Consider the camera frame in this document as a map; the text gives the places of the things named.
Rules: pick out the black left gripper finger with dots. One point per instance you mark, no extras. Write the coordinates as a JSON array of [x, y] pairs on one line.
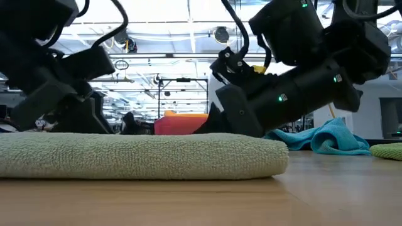
[[130, 125], [84, 119]]

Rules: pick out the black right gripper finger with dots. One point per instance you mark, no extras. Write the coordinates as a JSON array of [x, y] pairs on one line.
[[216, 125]]

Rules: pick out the sage green microfiber towel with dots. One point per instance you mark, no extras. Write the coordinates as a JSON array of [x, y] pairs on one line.
[[141, 157]]

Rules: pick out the blue microfiber towel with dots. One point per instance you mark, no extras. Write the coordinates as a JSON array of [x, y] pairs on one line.
[[329, 138]]

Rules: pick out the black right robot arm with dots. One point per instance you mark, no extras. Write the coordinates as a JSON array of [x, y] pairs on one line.
[[314, 84]]

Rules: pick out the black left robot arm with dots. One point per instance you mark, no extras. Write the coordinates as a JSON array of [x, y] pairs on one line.
[[22, 62]]

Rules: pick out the bright green microfiber towel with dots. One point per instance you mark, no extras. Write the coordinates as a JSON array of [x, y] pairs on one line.
[[387, 151]]

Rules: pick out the red plastic tray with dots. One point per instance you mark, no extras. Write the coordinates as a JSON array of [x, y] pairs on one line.
[[179, 125]]

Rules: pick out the dark background doorway panel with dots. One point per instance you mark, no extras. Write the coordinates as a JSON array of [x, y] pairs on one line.
[[391, 116]]

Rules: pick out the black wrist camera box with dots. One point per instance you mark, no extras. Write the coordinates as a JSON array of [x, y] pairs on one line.
[[232, 67], [88, 62]]

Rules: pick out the black background rig frame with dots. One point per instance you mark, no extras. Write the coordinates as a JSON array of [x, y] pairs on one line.
[[183, 80]]

